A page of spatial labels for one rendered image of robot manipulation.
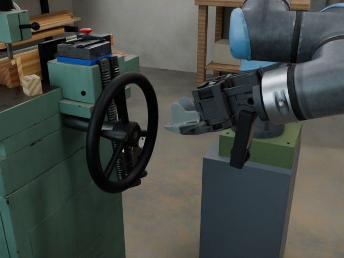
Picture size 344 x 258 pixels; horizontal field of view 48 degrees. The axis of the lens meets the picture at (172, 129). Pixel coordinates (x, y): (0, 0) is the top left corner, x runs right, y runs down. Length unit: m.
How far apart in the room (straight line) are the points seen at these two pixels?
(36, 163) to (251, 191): 0.74
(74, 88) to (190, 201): 1.28
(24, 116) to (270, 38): 0.54
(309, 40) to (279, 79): 0.10
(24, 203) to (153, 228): 1.04
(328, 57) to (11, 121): 0.63
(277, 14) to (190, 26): 3.62
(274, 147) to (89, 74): 0.67
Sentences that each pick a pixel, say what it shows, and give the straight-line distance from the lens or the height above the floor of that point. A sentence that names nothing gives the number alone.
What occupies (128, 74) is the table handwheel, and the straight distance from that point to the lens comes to 0.87.
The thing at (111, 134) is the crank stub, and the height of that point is 0.86.
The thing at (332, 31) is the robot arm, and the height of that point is 1.08.
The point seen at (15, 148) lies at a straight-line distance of 0.91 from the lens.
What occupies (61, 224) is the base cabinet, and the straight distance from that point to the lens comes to 1.10.
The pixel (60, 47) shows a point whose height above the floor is 0.99.
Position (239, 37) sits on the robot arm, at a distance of 0.70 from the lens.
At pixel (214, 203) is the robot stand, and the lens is 1.44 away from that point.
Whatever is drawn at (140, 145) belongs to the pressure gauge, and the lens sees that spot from 1.24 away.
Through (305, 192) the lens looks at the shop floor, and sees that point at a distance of 2.29.
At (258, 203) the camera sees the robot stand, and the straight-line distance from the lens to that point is 1.39.
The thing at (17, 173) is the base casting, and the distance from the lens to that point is 0.93.
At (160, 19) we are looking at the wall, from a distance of 4.45.
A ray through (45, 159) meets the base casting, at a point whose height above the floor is 0.74.
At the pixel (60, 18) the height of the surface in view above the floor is 0.63.
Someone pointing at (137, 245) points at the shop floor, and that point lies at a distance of 1.83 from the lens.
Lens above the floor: 1.19
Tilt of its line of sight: 24 degrees down
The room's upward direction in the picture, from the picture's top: straight up
